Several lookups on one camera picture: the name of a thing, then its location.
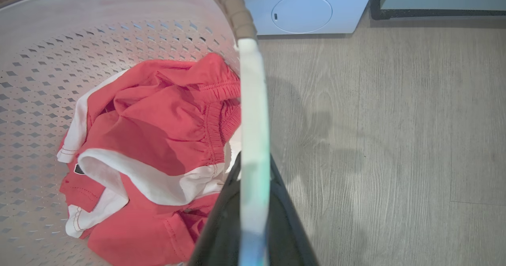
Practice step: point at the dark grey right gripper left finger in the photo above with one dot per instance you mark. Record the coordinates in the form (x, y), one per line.
(219, 234)

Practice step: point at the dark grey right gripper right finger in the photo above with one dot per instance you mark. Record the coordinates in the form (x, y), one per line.
(286, 234)

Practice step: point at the white perforated laundry basket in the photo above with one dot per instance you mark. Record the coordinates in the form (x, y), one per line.
(118, 29)

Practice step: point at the red and white shorts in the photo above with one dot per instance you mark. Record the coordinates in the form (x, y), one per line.
(158, 131)

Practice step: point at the white washing machine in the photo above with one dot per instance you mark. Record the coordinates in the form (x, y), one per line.
(304, 5)

